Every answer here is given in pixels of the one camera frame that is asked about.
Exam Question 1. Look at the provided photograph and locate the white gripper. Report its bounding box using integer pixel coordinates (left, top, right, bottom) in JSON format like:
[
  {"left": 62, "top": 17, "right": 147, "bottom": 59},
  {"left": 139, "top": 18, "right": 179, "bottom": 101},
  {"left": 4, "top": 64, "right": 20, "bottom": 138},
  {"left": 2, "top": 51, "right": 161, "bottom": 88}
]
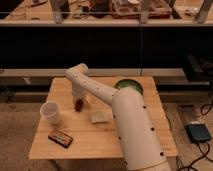
[{"left": 72, "top": 85, "right": 88, "bottom": 108}]

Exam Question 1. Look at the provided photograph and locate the red chili pepper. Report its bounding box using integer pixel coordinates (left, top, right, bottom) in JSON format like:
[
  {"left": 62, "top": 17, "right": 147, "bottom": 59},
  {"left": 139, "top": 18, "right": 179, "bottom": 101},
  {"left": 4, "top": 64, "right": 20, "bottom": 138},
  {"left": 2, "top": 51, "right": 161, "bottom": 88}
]
[{"left": 75, "top": 99, "right": 84, "bottom": 112}]

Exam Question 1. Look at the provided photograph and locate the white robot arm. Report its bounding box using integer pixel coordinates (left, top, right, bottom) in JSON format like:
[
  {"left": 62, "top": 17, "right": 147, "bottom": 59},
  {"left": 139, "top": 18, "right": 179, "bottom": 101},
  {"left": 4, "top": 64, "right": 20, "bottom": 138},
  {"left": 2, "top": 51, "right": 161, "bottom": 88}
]
[{"left": 65, "top": 63, "right": 172, "bottom": 171}]

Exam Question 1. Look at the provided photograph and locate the pale sponge piece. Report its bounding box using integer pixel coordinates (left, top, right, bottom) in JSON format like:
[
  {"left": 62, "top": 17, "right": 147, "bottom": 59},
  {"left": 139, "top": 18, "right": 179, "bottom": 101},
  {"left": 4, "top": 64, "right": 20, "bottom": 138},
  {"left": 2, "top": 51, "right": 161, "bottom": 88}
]
[{"left": 90, "top": 112, "right": 109, "bottom": 124}]

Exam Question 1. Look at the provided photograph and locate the wooden table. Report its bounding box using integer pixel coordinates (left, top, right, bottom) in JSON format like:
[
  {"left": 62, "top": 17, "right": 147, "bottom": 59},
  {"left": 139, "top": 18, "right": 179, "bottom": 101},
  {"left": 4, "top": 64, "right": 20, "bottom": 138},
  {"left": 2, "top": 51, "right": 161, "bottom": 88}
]
[{"left": 29, "top": 77, "right": 177, "bottom": 159}]

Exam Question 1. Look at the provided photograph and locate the dark snack packet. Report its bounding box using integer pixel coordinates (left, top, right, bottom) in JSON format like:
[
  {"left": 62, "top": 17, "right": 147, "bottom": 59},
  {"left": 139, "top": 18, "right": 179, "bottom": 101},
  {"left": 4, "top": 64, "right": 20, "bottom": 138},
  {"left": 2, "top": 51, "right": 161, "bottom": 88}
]
[{"left": 48, "top": 129, "right": 73, "bottom": 148}]

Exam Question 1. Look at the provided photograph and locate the green bowl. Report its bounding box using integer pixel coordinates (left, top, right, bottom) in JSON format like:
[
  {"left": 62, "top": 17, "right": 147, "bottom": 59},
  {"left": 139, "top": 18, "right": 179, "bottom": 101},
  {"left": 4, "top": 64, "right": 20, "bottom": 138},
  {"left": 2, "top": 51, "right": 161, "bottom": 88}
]
[{"left": 114, "top": 79, "right": 143, "bottom": 94}]

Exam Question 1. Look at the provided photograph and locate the black foot pedal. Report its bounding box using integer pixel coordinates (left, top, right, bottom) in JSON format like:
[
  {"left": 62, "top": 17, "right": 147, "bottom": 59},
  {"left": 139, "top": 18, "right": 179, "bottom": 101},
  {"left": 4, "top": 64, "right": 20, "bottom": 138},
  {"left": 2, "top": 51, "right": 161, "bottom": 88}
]
[{"left": 185, "top": 124, "right": 212, "bottom": 143}]

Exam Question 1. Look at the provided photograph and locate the black cable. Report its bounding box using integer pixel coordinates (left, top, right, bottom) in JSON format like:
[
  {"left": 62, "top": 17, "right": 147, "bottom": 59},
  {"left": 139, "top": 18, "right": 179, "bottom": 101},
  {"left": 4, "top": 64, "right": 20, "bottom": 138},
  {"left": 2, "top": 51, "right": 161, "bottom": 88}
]
[{"left": 175, "top": 103, "right": 213, "bottom": 171}]

